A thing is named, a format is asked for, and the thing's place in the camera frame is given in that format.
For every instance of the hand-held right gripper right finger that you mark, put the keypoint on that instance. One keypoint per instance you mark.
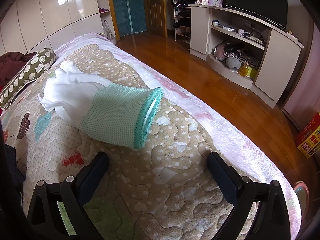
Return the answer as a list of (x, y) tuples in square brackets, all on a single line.
[(223, 178)]

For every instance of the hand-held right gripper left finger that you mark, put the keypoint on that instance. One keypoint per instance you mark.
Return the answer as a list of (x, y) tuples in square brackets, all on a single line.
[(93, 173)]

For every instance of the pale pink fleece blanket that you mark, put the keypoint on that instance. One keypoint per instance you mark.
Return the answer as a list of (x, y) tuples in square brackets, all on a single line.
[(225, 132)]

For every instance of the beige patterned quilt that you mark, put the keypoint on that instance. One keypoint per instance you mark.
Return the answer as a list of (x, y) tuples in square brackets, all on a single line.
[(162, 180)]

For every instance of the white and green sock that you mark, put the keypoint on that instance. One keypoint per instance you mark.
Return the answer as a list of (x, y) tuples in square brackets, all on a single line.
[(112, 112)]

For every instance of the pink plastic basin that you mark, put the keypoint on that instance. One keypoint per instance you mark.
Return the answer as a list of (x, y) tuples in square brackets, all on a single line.
[(301, 196)]

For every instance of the red and yellow carton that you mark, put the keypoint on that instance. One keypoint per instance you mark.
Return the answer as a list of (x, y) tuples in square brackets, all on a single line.
[(311, 137)]

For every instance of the yellow glass bottle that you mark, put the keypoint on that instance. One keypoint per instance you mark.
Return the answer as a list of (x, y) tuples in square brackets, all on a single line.
[(243, 70)]

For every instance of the olive leaf print pillow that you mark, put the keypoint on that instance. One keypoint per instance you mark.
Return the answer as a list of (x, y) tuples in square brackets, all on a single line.
[(25, 75)]

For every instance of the cream television cabinet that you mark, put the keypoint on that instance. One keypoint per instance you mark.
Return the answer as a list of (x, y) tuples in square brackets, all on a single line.
[(277, 62)]

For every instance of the black hair dryer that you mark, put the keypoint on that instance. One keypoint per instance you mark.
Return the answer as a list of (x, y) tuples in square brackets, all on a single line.
[(233, 48)]

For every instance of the dark red cloth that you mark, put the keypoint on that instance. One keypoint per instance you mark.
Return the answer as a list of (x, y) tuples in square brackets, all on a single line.
[(10, 65)]

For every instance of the floral hanging bag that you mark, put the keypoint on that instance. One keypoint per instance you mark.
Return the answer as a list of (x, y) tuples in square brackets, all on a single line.
[(108, 31)]

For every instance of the small white box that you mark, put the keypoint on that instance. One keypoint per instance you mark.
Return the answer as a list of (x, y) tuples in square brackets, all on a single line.
[(228, 27)]

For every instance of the teal curtain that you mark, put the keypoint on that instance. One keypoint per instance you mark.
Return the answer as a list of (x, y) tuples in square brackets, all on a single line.
[(127, 7)]

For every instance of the open wooden shelf unit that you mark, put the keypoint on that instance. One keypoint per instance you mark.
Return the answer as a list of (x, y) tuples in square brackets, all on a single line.
[(103, 2)]

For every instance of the pink square clock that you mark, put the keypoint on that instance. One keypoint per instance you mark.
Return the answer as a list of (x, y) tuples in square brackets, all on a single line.
[(215, 1)]

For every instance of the cluttered shoe rack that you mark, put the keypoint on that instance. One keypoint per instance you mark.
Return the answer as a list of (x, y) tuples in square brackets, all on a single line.
[(183, 5)]

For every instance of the wooden door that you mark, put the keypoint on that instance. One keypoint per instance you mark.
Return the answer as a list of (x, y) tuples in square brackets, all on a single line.
[(156, 5)]

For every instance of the black flat television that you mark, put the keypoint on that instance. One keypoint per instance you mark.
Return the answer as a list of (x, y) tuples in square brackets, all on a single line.
[(257, 0)]

